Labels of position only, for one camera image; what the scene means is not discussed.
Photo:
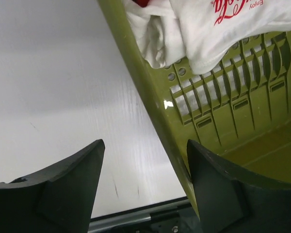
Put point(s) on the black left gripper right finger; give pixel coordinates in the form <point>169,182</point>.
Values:
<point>233,199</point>

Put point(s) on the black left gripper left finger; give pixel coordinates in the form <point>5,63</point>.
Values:
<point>56,199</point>

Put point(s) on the olive green plastic basket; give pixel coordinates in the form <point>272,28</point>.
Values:
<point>240,110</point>

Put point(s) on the white t shirt red print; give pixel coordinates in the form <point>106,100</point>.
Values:
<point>201,30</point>

